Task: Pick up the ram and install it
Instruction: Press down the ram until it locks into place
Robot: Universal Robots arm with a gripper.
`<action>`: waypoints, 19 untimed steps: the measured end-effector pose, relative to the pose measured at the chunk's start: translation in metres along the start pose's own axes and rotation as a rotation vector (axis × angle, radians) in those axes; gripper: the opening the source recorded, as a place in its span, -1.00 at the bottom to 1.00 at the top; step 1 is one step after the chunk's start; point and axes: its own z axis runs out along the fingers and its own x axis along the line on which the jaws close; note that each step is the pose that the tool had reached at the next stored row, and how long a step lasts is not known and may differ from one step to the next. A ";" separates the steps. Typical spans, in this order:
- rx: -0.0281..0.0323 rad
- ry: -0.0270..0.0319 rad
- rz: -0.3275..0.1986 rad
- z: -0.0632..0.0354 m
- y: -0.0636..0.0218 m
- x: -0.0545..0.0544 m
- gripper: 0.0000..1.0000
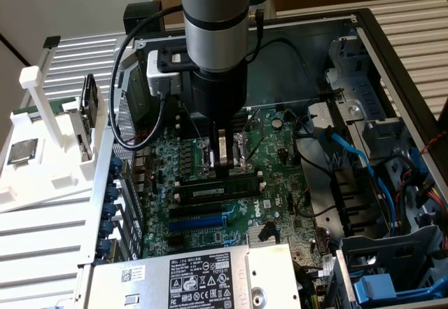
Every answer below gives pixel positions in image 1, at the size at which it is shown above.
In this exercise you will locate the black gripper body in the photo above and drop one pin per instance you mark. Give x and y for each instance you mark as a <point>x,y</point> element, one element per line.
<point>220,95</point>

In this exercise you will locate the green RAM stick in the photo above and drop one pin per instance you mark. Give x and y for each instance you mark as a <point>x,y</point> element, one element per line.
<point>63,105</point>
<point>210,192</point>

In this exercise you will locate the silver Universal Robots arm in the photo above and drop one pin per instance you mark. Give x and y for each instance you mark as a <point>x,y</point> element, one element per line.
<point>213,7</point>

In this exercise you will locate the CPU socket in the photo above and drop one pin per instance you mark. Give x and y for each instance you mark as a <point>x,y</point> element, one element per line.
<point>206,156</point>

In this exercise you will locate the metal socket locking lever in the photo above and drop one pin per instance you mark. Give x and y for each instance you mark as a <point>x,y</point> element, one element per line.
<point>196,131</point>
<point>206,166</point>

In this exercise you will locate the metal socket cover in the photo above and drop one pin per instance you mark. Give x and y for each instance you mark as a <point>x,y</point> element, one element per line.
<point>251,121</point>

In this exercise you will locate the green Dell motherboard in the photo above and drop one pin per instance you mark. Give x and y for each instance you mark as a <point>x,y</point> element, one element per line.
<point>273,169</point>

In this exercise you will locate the round coin cell battery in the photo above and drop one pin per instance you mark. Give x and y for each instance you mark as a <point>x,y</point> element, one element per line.
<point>277,123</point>

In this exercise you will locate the open grey PC case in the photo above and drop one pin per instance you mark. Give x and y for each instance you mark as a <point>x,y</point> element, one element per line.
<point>287,77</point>

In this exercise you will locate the long black expansion slot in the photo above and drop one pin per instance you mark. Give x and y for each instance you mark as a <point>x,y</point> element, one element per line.
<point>196,211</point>

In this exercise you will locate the blue expansion slot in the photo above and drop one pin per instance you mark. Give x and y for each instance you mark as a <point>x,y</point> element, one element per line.
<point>196,223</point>

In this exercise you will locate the silver finned heatsink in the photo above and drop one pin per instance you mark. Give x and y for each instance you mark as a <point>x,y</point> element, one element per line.
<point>253,233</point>

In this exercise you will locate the short black expansion slot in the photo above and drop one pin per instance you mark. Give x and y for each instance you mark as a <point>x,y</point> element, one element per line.
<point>175,240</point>

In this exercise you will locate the blue slot retention clip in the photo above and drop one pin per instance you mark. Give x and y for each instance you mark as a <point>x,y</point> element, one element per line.
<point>109,210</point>
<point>117,165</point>
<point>112,192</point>
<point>104,245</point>
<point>103,258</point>
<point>107,227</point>

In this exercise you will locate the black box device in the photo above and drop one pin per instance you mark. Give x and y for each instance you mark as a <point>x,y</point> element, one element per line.
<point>140,18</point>

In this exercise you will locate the black expansion card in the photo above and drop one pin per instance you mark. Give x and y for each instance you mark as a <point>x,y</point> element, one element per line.
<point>89,102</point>

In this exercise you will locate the metal disk bay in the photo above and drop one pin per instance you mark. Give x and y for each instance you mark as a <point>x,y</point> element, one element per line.
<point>353,84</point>

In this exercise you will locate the black plastic fan shroud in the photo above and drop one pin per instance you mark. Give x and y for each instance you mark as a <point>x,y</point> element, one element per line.
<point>353,197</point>

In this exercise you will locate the silver power supply unit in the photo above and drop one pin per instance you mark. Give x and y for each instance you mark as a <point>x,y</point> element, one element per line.
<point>175,281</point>

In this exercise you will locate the white parts rack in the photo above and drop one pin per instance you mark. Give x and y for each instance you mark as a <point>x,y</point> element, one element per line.
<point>47,113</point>

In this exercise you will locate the black end cap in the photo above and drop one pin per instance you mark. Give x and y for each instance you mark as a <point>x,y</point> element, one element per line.
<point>52,42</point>

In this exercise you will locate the silver CPU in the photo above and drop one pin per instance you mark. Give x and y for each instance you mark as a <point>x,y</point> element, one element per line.
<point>22,151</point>

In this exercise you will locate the grey disk bay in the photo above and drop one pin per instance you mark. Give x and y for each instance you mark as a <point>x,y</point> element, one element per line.
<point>402,242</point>

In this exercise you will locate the blue plastic disk carrier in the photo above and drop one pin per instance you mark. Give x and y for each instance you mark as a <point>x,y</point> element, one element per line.
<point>378,286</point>

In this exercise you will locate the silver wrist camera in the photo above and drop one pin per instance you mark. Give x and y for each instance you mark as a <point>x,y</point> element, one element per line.
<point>155,81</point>

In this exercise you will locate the grey plastic bracket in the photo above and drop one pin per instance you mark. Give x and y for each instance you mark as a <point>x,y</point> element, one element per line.
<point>381,135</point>

